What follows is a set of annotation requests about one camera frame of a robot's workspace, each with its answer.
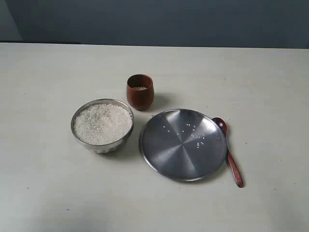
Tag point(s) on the round steel plate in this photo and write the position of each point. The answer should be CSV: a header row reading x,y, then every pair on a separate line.
x,y
183,145

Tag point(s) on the dark red wooden spoon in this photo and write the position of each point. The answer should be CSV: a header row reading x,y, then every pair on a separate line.
x,y
229,158

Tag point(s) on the steel bowl of rice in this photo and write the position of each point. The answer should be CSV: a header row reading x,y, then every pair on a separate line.
x,y
102,125

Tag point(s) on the brown wooden cup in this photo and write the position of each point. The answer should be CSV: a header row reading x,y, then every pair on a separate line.
x,y
140,91

